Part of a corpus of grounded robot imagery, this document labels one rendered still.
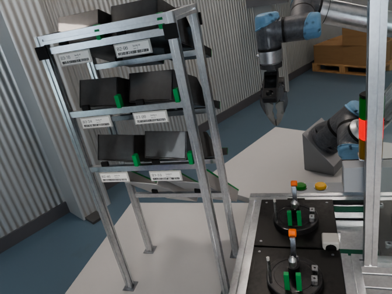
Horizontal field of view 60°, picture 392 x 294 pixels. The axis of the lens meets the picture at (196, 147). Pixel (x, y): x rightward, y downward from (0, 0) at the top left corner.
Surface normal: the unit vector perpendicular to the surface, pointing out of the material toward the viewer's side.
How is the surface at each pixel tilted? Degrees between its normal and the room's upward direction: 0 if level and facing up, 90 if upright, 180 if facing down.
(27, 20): 90
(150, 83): 65
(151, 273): 0
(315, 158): 90
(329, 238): 0
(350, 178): 90
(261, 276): 0
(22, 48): 90
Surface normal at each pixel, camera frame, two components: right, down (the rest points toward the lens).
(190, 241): -0.18, -0.89
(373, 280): -0.26, 0.44
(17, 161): 0.72, 0.16
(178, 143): -0.46, 0.03
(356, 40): -0.79, 0.38
